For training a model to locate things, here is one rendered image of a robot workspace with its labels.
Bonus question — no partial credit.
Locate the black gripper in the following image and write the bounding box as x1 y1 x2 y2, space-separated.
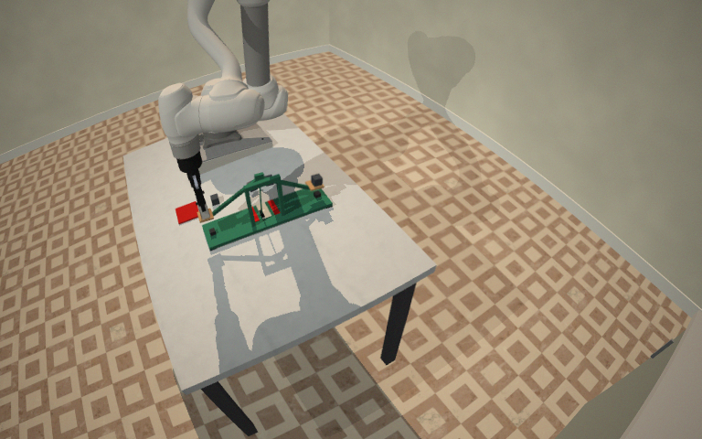
176 150 210 220

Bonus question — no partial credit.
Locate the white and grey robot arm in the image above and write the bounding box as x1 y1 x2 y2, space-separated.
158 0 288 159

